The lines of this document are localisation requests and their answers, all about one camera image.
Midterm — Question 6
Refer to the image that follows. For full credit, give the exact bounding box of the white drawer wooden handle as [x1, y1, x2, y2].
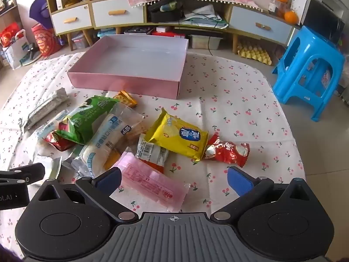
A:
[91, 0, 145, 28]
[50, 5, 93, 35]

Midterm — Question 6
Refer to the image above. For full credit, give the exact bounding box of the purple hat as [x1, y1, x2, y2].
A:
[29, 0, 53, 29]

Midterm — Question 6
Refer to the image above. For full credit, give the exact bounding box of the yellow snack packet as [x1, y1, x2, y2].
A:
[144, 109, 209, 162]

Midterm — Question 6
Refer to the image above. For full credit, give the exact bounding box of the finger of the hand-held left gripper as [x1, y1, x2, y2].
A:
[0, 163, 45, 184]

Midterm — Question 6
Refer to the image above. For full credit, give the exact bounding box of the black monitor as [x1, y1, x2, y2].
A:
[300, 0, 345, 45]

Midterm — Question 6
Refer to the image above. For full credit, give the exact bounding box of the small orange snack packet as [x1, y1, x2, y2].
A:
[113, 90, 137, 108]

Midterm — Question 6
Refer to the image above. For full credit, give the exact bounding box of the blue lid storage box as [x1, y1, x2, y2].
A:
[97, 27, 122, 40]

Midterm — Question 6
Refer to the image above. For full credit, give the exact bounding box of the pale blue drawer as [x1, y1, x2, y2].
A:
[228, 5, 295, 45]

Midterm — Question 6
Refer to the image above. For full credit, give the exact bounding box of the white orange barcode snack packet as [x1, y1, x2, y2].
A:
[135, 134, 169, 174]

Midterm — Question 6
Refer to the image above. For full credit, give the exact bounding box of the white green folded cloth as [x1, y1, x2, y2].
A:
[183, 4, 229, 29]

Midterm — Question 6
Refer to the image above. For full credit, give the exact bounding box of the crinkled red snack packet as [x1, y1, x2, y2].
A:
[205, 134, 251, 167]

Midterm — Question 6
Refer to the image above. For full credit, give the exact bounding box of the pink translucent snack packet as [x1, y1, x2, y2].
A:
[110, 151, 190, 213]

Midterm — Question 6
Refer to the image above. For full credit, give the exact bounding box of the red flat box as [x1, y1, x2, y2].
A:
[153, 31, 187, 38]

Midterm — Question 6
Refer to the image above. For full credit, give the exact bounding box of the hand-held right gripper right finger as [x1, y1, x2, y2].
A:
[210, 166, 314, 221]

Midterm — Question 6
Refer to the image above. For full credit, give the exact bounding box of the silver grey snack packet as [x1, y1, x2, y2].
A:
[20, 87, 68, 133]

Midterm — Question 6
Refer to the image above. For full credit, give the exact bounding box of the green snack packet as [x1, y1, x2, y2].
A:
[56, 95, 120, 145]

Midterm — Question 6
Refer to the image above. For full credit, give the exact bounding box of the blue plastic stool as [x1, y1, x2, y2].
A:
[272, 26, 345, 122]

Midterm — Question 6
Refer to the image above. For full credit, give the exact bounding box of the black cable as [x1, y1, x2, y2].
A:
[191, 8, 219, 57]

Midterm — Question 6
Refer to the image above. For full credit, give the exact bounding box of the yellow egg tray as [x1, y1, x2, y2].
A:
[237, 42, 273, 66]

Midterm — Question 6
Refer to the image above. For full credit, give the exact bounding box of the small red snack packet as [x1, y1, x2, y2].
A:
[42, 123, 77, 151]

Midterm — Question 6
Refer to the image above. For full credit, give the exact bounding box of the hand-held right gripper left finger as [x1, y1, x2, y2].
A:
[35, 166, 139, 221]

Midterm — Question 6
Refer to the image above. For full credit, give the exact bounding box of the white paper bag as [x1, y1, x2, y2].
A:
[2, 30, 31, 70]

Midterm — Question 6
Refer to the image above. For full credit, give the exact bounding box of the clear cracker packet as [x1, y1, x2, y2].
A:
[105, 105, 148, 170]

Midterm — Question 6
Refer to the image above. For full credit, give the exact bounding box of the clear bread roll packet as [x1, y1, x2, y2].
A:
[71, 109, 128, 178]

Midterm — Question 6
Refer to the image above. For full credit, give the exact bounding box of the small clear storage box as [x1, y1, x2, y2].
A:
[71, 31, 90, 51]

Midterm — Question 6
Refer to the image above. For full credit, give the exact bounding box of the red printed gift bag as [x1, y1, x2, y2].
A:
[31, 23, 63, 58]

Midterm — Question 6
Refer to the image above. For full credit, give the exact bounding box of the pink cardboard box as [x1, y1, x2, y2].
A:
[67, 34, 189, 99]

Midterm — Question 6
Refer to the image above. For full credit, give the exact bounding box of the red paper bag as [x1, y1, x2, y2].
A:
[0, 23, 22, 47]

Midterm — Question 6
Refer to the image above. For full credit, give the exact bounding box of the black bag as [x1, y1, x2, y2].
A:
[150, 0, 184, 24]

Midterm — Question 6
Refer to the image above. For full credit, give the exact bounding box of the orange label storage box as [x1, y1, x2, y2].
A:
[124, 27, 154, 35]

